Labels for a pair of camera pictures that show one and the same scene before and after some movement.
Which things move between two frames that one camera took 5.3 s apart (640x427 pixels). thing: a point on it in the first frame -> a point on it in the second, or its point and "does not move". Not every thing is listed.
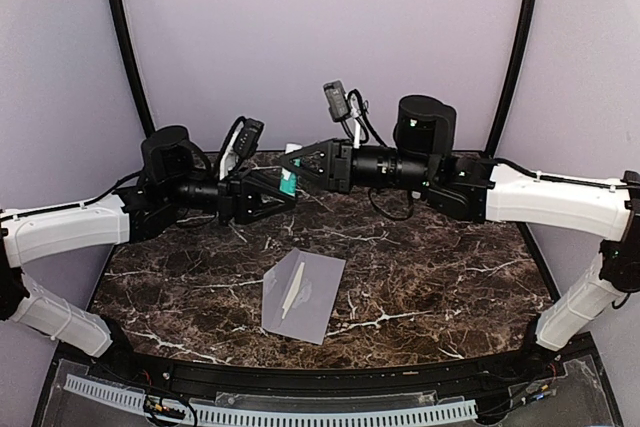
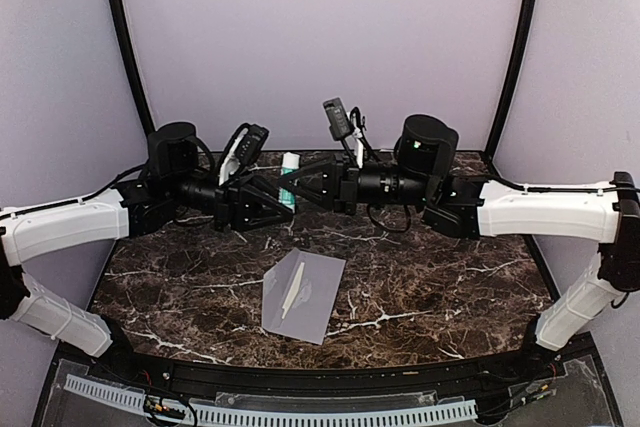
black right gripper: [336, 169] -> [343, 200]
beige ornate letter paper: [293, 289] does not move
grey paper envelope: [299, 293] does not move
